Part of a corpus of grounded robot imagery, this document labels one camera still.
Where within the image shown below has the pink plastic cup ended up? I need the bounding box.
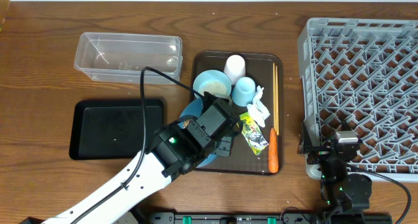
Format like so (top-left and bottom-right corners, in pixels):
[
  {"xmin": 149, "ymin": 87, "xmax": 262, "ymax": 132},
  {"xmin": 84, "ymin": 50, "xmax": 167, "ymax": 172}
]
[{"xmin": 223, "ymin": 55, "xmax": 246, "ymax": 85}]

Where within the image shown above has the pile of white rice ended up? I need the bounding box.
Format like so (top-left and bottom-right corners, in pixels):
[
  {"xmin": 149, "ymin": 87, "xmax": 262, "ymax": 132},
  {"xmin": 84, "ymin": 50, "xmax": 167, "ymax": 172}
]
[{"xmin": 198, "ymin": 81, "xmax": 228, "ymax": 95}]

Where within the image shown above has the green foil snack wrapper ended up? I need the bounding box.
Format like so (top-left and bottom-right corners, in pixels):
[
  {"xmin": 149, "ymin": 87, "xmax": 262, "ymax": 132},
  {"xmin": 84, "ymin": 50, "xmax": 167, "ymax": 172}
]
[{"xmin": 240, "ymin": 112, "xmax": 268, "ymax": 155}]

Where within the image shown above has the grey dishwasher rack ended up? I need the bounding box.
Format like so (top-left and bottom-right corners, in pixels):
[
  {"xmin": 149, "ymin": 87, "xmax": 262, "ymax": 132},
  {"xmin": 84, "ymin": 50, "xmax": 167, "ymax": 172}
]
[{"xmin": 297, "ymin": 18, "xmax": 417, "ymax": 183}]

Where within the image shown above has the left wooden chopstick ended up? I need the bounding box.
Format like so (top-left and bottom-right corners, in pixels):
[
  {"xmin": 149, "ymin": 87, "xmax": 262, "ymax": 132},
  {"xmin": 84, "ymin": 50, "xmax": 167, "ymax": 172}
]
[{"xmin": 273, "ymin": 63, "xmax": 276, "ymax": 131}]

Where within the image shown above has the crumpled white tissue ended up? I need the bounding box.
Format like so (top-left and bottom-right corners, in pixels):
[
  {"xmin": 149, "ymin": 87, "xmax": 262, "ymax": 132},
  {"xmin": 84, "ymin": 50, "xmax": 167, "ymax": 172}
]
[{"xmin": 247, "ymin": 86, "xmax": 270, "ymax": 127}]

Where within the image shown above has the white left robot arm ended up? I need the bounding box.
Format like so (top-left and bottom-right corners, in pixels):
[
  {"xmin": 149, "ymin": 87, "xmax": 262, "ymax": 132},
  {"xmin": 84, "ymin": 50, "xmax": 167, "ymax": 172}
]
[{"xmin": 45, "ymin": 93, "xmax": 242, "ymax": 223}]

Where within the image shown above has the dark blue large bowl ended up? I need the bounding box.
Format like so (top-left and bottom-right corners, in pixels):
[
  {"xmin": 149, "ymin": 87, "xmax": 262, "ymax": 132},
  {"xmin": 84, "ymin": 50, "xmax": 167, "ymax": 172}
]
[{"xmin": 180, "ymin": 98, "xmax": 217, "ymax": 168}]

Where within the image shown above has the light blue plastic cup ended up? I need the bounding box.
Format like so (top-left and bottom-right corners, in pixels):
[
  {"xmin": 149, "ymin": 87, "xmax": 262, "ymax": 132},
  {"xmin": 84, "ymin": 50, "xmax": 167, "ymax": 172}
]
[{"xmin": 232, "ymin": 76, "xmax": 256, "ymax": 106}]

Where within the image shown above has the right wooden chopstick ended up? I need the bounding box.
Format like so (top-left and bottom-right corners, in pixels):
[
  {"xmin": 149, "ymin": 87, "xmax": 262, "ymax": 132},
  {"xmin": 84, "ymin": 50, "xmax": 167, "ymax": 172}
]
[{"xmin": 274, "ymin": 65, "xmax": 280, "ymax": 136}]

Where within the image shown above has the clear plastic container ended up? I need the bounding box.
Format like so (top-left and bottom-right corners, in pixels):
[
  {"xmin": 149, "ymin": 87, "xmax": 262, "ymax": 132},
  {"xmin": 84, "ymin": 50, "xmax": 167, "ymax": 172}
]
[{"xmin": 74, "ymin": 32, "xmax": 183, "ymax": 84}]

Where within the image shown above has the orange carrot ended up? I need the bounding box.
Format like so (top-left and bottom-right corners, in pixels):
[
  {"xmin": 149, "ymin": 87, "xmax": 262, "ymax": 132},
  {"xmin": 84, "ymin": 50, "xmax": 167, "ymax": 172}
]
[{"xmin": 268, "ymin": 127, "xmax": 279, "ymax": 174}]

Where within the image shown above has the wooden chopstick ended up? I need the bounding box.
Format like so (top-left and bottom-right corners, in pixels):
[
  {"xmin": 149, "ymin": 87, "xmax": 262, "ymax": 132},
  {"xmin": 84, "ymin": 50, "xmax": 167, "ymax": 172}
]
[
  {"xmin": 273, "ymin": 63, "xmax": 276, "ymax": 131},
  {"xmin": 274, "ymin": 65, "xmax": 280, "ymax": 136}
]

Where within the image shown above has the brown serving tray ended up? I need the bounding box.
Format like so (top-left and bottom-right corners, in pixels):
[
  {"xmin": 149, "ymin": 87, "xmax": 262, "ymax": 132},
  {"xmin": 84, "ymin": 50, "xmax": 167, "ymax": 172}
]
[{"xmin": 183, "ymin": 50, "xmax": 285, "ymax": 176}]

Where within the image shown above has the black plastic tray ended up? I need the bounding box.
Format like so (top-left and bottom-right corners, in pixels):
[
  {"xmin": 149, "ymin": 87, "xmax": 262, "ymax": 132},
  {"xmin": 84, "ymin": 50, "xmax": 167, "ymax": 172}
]
[{"xmin": 69, "ymin": 99, "xmax": 163, "ymax": 160}]

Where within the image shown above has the light blue small bowl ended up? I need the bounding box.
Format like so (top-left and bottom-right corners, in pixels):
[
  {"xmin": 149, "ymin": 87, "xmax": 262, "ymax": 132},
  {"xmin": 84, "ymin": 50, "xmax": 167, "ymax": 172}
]
[{"xmin": 193, "ymin": 70, "xmax": 232, "ymax": 95}]

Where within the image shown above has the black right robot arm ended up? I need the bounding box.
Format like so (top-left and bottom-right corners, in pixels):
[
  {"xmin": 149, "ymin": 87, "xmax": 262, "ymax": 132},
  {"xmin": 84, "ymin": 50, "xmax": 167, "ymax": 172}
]
[{"xmin": 297, "ymin": 123, "xmax": 372, "ymax": 223}]

